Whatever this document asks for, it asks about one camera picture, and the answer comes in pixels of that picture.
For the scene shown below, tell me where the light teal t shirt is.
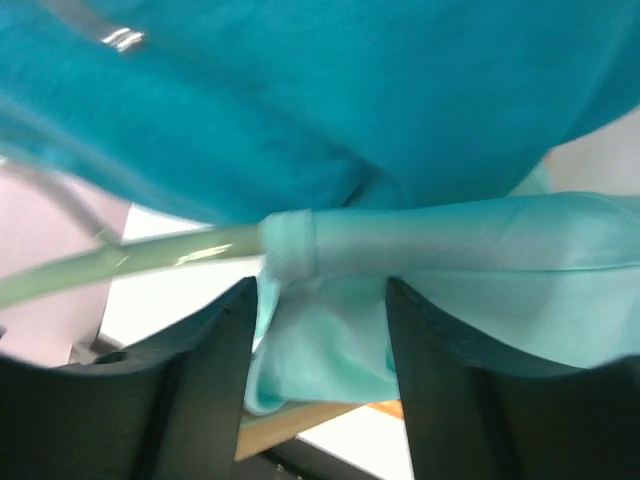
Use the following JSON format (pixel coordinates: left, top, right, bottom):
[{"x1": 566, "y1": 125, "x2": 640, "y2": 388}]
[{"x1": 244, "y1": 188, "x2": 639, "y2": 415}]

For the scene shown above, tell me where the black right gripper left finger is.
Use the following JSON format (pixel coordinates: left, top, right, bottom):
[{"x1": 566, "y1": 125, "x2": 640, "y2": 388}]
[{"x1": 1, "y1": 277, "x2": 257, "y2": 479}]

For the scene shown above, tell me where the dark teal t shirt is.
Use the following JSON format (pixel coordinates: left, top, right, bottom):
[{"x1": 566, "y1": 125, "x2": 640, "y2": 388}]
[{"x1": 1, "y1": 1, "x2": 639, "y2": 224}]

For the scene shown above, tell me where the wooden clothes rack stand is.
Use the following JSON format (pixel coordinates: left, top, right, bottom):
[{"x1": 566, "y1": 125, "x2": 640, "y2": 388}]
[{"x1": 235, "y1": 401, "x2": 404, "y2": 461}]

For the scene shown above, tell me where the pale green plastic hanger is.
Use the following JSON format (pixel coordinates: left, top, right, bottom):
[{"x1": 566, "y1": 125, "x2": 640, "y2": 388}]
[{"x1": 0, "y1": 0, "x2": 266, "y2": 311}]

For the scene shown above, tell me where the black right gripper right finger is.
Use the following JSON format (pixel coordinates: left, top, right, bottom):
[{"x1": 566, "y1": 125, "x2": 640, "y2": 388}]
[{"x1": 385, "y1": 279, "x2": 639, "y2": 479}]

